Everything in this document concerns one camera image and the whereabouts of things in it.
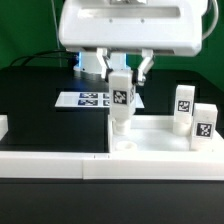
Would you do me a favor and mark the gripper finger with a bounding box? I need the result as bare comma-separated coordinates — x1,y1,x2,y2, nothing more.
96,48,110,80
132,49,154,86

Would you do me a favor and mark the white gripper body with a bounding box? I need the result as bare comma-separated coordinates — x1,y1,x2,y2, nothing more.
59,0,204,56

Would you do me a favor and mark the white square tabletop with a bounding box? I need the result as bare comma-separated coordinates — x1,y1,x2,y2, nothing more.
107,114,223,154

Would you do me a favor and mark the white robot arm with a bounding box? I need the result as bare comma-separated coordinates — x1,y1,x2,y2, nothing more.
59,0,208,76

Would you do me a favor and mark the white marker plate with tags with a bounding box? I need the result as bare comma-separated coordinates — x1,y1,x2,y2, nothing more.
55,91,144,108

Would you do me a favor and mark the white U-shaped obstacle fence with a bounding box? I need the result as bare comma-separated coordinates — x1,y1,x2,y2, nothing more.
0,114,224,181

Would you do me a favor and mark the black cable bundle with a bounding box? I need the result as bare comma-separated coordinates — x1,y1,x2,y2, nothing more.
9,49,80,68

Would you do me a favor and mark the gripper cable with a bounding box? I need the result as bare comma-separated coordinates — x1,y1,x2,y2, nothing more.
201,0,221,42

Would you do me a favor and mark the thin white cable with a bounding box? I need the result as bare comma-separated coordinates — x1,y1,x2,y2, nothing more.
50,0,62,51

